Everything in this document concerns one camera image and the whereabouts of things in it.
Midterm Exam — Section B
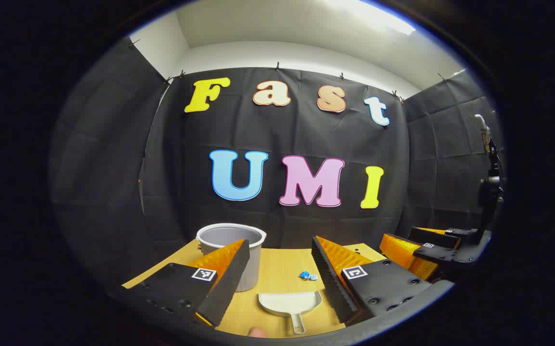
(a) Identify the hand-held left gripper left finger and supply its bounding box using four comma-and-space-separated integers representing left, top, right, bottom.
123, 239, 250, 327

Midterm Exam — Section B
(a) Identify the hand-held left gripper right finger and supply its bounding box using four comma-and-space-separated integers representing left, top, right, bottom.
311, 235, 432, 325

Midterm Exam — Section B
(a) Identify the white plastic dustpan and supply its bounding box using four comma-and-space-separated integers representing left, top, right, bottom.
258, 290, 323, 335

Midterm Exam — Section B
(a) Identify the grey ribbed garbage bin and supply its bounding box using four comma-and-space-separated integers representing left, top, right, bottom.
196, 223, 267, 293

